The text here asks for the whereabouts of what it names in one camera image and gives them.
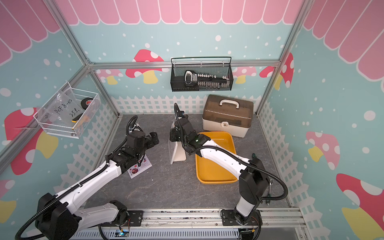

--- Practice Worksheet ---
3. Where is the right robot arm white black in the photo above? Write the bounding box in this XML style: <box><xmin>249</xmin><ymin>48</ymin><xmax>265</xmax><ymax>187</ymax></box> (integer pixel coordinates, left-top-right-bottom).
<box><xmin>170</xmin><ymin>103</ymin><xmax>289</xmax><ymax>225</ymax></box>

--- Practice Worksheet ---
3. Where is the socket set in basket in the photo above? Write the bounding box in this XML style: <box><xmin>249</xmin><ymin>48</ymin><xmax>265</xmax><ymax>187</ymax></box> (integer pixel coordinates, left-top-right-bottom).
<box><xmin>183</xmin><ymin>71</ymin><xmax>232</xmax><ymax>91</ymax></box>

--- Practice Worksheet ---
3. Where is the black tape roll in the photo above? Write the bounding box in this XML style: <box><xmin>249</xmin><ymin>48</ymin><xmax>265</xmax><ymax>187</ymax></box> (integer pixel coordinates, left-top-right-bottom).
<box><xmin>81</xmin><ymin>98</ymin><xmax>94</xmax><ymax>110</ymax></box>

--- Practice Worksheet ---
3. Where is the black wire mesh basket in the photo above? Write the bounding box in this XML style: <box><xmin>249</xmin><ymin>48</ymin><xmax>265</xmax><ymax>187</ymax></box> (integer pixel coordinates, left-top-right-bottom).
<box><xmin>171</xmin><ymin>57</ymin><xmax>234</xmax><ymax>92</ymax></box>

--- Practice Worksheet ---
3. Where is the aluminium front rail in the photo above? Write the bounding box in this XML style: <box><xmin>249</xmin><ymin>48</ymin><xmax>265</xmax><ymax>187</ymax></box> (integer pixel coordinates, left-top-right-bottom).
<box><xmin>56</xmin><ymin>208</ymin><xmax>307</xmax><ymax>230</ymax></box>

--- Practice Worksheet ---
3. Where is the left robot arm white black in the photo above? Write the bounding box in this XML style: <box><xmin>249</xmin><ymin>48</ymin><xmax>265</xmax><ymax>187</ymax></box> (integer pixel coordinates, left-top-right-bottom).
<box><xmin>15</xmin><ymin>115</ymin><xmax>159</xmax><ymax>240</ymax></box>

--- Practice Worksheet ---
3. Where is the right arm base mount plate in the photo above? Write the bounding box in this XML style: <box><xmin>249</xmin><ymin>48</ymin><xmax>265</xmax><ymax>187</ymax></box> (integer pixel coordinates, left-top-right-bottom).
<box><xmin>220</xmin><ymin>209</ymin><xmax>263</xmax><ymax>227</ymax></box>

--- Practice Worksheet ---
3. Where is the white acrylic menu holder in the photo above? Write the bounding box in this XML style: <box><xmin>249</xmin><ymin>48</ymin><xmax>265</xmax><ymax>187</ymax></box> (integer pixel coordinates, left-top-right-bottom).
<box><xmin>168</xmin><ymin>121</ymin><xmax>187</xmax><ymax>165</ymax></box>

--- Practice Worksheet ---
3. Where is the beige storage box brown lid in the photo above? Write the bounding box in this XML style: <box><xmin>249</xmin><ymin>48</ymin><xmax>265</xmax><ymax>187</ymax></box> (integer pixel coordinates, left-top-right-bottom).
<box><xmin>202</xmin><ymin>95</ymin><xmax>254</xmax><ymax>138</ymax></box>

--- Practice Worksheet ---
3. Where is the pink dessert menu card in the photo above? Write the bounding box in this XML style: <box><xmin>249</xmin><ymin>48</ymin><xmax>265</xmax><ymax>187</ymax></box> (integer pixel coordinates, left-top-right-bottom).
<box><xmin>128</xmin><ymin>155</ymin><xmax>152</xmax><ymax>179</ymax></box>

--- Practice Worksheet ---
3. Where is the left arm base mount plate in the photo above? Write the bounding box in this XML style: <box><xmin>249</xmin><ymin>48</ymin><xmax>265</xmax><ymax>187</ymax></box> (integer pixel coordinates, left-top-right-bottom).
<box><xmin>101</xmin><ymin>210</ymin><xmax>144</xmax><ymax>228</ymax></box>

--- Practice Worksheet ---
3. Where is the labelled plastic bag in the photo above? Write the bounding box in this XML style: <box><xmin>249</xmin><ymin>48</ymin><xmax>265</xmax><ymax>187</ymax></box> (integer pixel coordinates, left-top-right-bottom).
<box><xmin>47</xmin><ymin>91</ymin><xmax>84</xmax><ymax>127</ymax></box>

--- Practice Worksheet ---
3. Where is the yellow plastic tray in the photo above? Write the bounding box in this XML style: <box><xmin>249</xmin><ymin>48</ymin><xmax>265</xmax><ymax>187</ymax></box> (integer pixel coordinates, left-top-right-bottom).
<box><xmin>195</xmin><ymin>131</ymin><xmax>239</xmax><ymax>184</ymax></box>

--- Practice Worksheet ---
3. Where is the clear wire wall basket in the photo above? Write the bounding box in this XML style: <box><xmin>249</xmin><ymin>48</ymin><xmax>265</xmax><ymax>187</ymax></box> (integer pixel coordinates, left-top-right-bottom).
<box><xmin>34</xmin><ymin>82</ymin><xmax>102</xmax><ymax>139</ymax></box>

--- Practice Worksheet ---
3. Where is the yellow black tool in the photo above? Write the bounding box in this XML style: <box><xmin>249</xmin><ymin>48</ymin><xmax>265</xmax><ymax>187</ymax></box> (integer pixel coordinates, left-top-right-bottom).
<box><xmin>72</xmin><ymin>113</ymin><xmax>89</xmax><ymax>124</ymax></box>

